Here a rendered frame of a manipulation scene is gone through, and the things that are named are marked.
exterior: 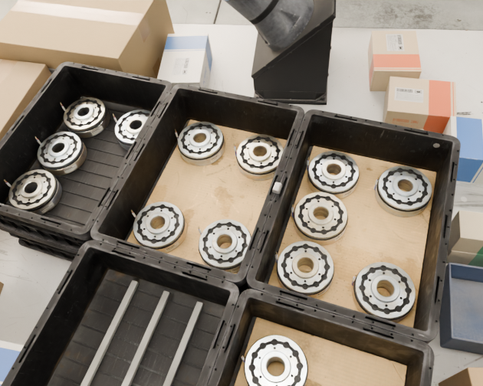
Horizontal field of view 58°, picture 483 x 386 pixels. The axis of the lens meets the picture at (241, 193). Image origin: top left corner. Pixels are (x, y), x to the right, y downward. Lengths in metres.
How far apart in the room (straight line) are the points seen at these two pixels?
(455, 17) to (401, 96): 1.64
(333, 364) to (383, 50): 0.85
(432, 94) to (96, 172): 0.83
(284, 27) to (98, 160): 0.53
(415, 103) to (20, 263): 1.03
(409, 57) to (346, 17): 1.44
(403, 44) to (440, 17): 1.45
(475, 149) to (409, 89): 0.23
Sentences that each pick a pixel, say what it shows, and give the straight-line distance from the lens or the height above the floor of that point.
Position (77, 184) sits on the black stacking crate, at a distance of 1.04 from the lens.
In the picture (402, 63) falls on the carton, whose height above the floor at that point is 0.78.
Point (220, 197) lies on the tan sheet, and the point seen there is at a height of 0.83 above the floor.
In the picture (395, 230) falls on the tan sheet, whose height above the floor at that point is 0.83.
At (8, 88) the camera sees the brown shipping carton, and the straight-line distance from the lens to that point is 1.29.
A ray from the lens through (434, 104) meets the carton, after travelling 1.19.
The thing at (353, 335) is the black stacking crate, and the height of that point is 0.90.
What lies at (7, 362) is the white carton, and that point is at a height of 0.79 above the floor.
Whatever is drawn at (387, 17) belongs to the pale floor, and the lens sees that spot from 2.72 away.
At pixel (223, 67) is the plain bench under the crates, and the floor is 0.70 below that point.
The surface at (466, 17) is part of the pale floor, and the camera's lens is 2.81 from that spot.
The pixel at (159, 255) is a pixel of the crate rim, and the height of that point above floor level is 0.93.
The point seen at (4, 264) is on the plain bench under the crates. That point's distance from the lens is 1.19.
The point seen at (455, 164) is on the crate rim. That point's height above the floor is 0.93.
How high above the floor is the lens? 1.61
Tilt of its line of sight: 58 degrees down
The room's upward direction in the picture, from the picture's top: 10 degrees counter-clockwise
